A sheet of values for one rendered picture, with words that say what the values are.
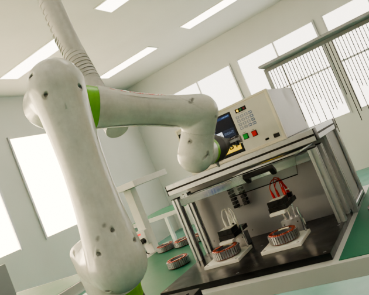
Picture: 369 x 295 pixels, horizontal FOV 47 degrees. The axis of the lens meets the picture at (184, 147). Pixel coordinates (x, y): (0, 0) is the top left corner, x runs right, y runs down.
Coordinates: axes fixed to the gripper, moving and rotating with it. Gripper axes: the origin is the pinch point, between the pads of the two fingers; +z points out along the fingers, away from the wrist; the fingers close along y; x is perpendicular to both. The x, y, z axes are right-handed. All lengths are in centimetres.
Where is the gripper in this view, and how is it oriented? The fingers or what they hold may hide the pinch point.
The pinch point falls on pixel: (236, 140)
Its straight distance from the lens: 160.1
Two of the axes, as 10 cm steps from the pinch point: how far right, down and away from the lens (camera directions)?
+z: 4.7, -1.4, 8.7
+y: 8.0, -3.6, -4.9
